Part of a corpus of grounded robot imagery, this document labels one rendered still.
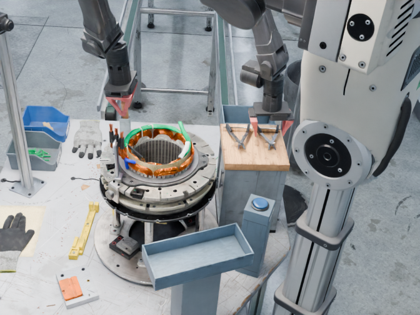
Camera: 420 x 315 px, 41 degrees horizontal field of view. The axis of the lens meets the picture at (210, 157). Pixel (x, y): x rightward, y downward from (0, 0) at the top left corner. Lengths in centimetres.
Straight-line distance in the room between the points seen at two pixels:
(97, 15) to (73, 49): 318
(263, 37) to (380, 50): 80
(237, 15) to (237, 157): 84
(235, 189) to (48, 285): 60
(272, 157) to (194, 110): 212
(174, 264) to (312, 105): 56
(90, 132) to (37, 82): 194
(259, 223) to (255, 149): 25
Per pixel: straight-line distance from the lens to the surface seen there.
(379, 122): 99
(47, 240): 178
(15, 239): 178
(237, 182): 165
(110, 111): 235
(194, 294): 141
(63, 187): 195
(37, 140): 211
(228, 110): 185
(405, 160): 364
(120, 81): 146
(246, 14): 81
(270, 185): 167
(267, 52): 152
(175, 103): 378
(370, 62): 73
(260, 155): 164
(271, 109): 161
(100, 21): 130
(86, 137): 212
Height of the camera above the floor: 207
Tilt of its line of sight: 38 degrees down
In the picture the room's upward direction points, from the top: 5 degrees clockwise
